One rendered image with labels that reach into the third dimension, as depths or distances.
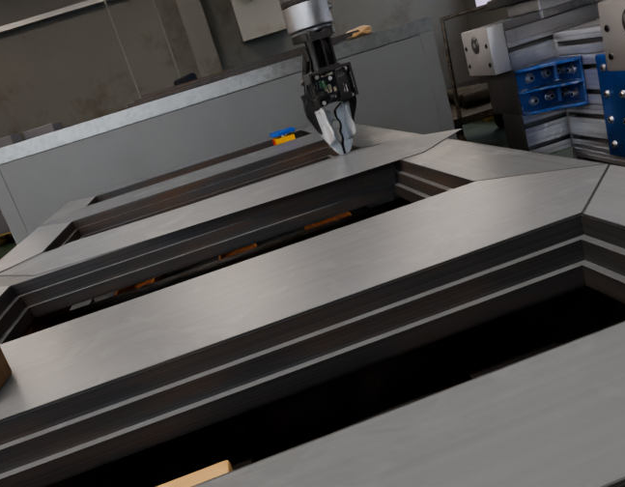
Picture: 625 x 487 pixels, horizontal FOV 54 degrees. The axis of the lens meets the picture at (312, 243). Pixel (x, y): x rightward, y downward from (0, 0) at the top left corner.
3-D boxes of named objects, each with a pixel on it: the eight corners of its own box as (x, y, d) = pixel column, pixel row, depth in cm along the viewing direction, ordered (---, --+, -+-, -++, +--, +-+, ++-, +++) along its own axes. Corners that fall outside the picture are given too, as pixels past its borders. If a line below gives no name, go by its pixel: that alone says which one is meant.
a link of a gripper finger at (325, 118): (334, 164, 101) (319, 110, 99) (326, 160, 107) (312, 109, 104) (352, 158, 102) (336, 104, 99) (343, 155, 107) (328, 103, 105)
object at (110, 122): (-18, 170, 161) (-24, 156, 160) (37, 151, 219) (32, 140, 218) (433, 30, 176) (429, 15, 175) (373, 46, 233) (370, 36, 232)
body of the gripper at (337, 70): (317, 112, 97) (295, 35, 93) (307, 110, 105) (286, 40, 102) (361, 98, 98) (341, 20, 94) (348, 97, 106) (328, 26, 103)
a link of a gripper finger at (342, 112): (352, 158, 102) (336, 104, 99) (343, 155, 107) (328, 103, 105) (369, 153, 102) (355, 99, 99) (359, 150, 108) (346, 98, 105)
